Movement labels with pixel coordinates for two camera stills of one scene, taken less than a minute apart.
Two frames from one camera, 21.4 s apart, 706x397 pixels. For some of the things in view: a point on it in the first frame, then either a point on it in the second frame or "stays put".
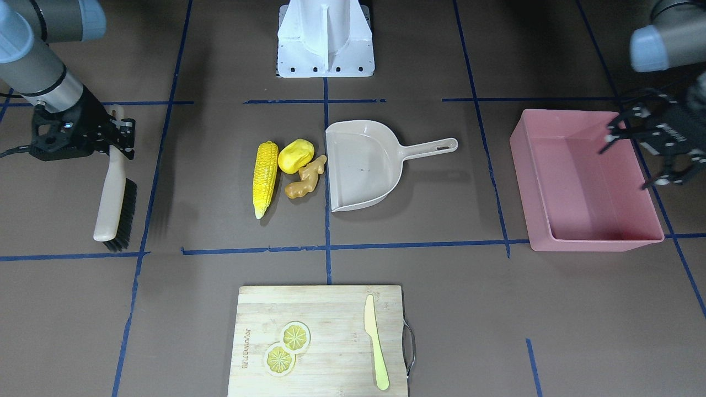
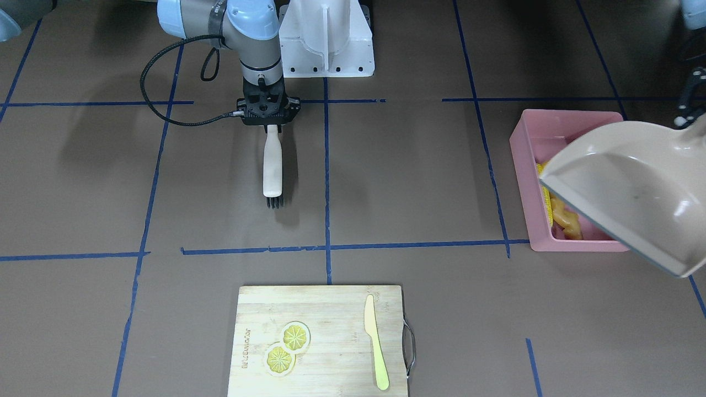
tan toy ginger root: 309,175 to 566,219
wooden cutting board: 340,359 stays put
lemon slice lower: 278,361 stays put
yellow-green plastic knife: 371,326 stays put
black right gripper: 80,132 to 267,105
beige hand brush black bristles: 115,221 to 272,167
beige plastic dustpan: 365,160 to 643,183
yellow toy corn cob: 265,177 to 546,194
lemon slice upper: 295,337 stays put
